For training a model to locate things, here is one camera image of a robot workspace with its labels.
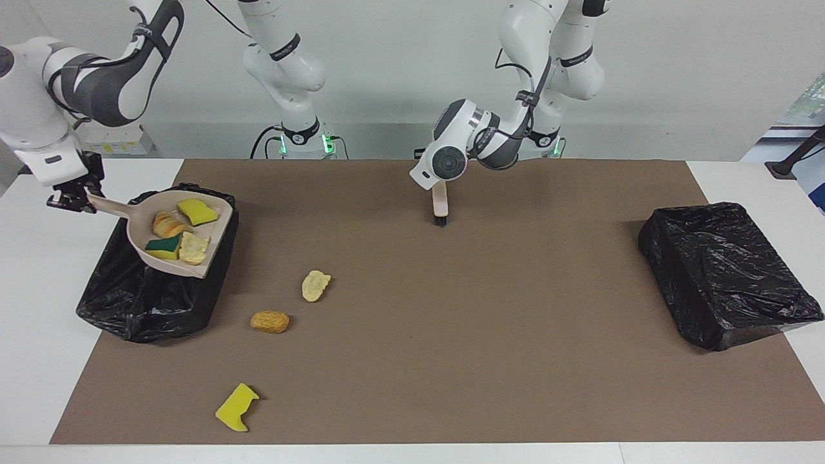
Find black camera stand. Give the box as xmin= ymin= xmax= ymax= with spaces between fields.
xmin=765 ymin=126 xmax=825 ymax=180

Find beige plastic dustpan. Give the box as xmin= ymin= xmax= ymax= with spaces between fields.
xmin=87 ymin=188 xmax=234 ymax=279

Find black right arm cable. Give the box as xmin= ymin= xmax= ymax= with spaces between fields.
xmin=39 ymin=0 xmax=253 ymax=124

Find pale cracker piece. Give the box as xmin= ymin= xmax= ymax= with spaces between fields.
xmin=302 ymin=270 xmax=332 ymax=303
xmin=179 ymin=231 xmax=211 ymax=266

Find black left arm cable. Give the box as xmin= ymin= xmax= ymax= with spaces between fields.
xmin=493 ymin=48 xmax=556 ymax=150

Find plain yellow sponge piece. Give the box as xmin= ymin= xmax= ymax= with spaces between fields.
xmin=177 ymin=198 xmax=220 ymax=227

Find beige hand brush black bristles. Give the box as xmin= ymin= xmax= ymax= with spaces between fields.
xmin=431 ymin=182 xmax=451 ymax=227

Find brown table mat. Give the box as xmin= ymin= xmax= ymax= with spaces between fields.
xmin=50 ymin=159 xmax=825 ymax=445

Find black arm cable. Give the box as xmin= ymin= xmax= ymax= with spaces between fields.
xmin=493 ymin=48 xmax=556 ymax=150
xmin=39 ymin=0 xmax=253 ymax=124

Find black right base cable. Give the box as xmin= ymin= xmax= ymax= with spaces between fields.
xmin=250 ymin=124 xmax=286 ymax=160

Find notched yellow sponge piece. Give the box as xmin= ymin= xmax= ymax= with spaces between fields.
xmin=215 ymin=383 xmax=260 ymax=432

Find black bag lined bin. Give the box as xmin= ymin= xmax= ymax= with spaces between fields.
xmin=637 ymin=202 xmax=825 ymax=352
xmin=75 ymin=183 xmax=240 ymax=343

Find pale flat cracker piece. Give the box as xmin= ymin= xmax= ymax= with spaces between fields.
xmin=302 ymin=270 xmax=332 ymax=303

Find brown bread nugget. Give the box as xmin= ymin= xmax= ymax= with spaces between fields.
xmin=250 ymin=311 xmax=291 ymax=334

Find striped croissant bread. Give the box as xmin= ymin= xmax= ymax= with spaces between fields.
xmin=152 ymin=211 xmax=191 ymax=238

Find yellow sponge green backing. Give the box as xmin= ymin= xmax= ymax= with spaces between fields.
xmin=145 ymin=235 xmax=183 ymax=261

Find white wall socket box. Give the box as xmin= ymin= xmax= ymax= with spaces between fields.
xmin=85 ymin=124 xmax=155 ymax=155

